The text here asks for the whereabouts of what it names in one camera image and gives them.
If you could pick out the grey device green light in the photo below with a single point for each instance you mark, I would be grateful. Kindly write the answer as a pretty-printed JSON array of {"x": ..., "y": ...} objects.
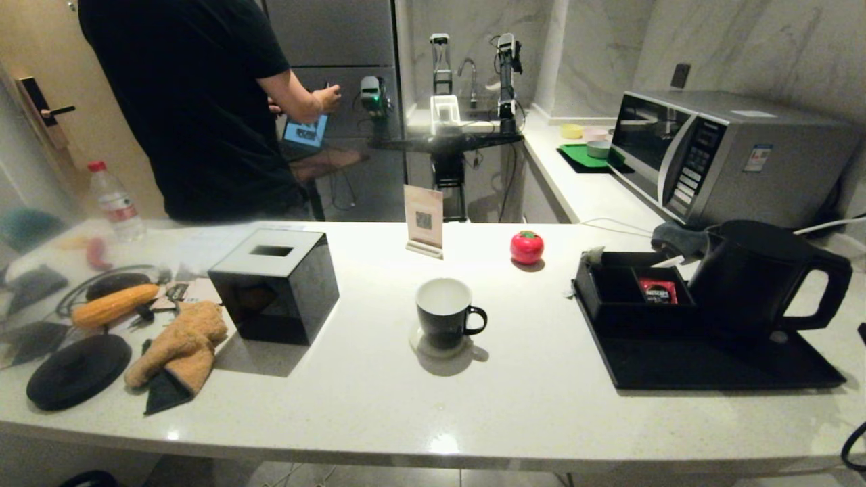
[{"x": 372, "y": 95}]

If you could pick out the paper card black label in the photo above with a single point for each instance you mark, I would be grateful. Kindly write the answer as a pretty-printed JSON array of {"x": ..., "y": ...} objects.
[{"x": 189, "y": 292}]

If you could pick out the black mug white inside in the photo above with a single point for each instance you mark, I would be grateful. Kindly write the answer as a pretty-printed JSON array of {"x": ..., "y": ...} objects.
[{"x": 443, "y": 325}]

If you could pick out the black rectangular serving tray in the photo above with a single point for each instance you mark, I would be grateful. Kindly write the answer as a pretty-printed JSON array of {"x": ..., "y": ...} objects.
[{"x": 710, "y": 365}]

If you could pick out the white stick sachet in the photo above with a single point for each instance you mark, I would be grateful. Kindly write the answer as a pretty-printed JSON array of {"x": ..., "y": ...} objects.
[{"x": 668, "y": 260}]

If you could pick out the teal rounded object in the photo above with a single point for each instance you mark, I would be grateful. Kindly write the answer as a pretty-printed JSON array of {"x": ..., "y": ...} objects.
[{"x": 27, "y": 228}]

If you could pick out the yellow toy corn cob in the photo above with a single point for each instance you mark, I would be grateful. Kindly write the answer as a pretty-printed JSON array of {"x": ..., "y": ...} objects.
[{"x": 115, "y": 306}]

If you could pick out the chrome faucet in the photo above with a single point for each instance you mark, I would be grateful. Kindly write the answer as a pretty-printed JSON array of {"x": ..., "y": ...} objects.
[{"x": 473, "y": 84}]

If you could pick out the dark wall switch plate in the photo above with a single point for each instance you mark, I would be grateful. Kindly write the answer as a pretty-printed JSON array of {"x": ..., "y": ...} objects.
[{"x": 680, "y": 76}]

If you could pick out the black oval object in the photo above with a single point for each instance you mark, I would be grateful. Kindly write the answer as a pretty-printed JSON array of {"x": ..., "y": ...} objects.
[{"x": 118, "y": 284}]

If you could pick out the pink bowl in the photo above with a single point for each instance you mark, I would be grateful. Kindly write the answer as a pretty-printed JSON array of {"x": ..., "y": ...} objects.
[{"x": 595, "y": 134}]

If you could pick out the yellow bowl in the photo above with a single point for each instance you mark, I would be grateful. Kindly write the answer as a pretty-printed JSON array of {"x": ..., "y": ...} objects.
[{"x": 572, "y": 132}]

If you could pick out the person in black shirt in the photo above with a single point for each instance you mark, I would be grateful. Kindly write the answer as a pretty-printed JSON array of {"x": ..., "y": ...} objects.
[{"x": 189, "y": 101}]

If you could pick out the black background table top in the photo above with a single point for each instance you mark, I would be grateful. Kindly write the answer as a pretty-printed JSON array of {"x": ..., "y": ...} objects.
[{"x": 446, "y": 142}]

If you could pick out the clear water bottle red cap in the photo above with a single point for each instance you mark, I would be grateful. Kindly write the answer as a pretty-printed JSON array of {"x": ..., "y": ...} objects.
[{"x": 116, "y": 203}]

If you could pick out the white round coaster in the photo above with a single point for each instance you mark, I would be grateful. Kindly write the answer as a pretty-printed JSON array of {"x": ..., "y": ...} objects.
[{"x": 414, "y": 340}]

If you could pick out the black rounded plastic object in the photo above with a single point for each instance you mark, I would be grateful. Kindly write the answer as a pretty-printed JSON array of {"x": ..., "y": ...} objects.
[{"x": 88, "y": 479}]

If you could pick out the red coffee sachet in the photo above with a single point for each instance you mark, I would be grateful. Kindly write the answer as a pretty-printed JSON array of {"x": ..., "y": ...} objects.
[{"x": 655, "y": 291}]

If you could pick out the dark flat packet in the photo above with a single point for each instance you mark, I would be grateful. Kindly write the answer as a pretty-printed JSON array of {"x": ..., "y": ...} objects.
[{"x": 34, "y": 284}]

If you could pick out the open laptop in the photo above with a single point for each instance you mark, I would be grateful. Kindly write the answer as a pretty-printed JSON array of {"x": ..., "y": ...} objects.
[{"x": 306, "y": 132}]

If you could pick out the black round kettle base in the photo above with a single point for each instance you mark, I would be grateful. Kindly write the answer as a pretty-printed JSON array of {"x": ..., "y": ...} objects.
[{"x": 78, "y": 372}]

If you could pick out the grey cloth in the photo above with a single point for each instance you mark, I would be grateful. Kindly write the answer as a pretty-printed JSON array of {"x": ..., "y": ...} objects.
[{"x": 676, "y": 238}]

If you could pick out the black table column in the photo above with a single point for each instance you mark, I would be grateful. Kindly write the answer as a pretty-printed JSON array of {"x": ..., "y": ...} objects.
[{"x": 448, "y": 182}]

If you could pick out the beige QR sign card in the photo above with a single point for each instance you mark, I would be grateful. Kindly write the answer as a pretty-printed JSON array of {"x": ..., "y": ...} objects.
[{"x": 423, "y": 216}]

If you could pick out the black sachet holder box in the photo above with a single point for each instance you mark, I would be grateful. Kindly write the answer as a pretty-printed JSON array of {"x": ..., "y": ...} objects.
[{"x": 609, "y": 291}]

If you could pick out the silver microwave oven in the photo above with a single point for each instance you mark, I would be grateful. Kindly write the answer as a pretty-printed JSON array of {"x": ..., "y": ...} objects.
[{"x": 764, "y": 169}]

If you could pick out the black electric kettle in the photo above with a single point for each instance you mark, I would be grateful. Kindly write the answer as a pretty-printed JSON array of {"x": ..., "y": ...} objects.
[{"x": 744, "y": 284}]

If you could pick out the white plastic container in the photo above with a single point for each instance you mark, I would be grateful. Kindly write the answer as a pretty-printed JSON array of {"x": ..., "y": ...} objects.
[{"x": 445, "y": 111}]

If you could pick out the red toy tomato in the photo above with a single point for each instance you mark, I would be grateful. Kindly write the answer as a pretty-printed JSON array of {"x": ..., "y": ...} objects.
[{"x": 526, "y": 247}]

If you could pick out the beige wooden door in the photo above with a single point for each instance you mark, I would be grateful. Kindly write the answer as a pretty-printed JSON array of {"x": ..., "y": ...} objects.
[{"x": 40, "y": 40}]

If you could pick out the black door lock with lever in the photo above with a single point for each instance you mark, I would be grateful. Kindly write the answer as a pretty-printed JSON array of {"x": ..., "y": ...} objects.
[{"x": 40, "y": 111}]

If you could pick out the black cube tissue box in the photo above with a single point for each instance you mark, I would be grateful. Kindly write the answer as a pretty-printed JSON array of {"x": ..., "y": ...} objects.
[{"x": 284, "y": 297}]

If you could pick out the grey-green bowl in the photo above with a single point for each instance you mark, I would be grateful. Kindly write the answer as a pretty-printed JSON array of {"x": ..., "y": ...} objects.
[{"x": 598, "y": 149}]

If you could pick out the black power plug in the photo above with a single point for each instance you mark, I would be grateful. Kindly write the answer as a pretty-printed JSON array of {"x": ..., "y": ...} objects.
[{"x": 143, "y": 312}]

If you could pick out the green cutting board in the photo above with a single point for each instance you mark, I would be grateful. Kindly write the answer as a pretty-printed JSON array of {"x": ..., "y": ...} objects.
[{"x": 582, "y": 155}]

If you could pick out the green cutting mat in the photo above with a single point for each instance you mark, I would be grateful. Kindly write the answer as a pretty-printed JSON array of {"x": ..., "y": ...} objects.
[{"x": 575, "y": 168}]

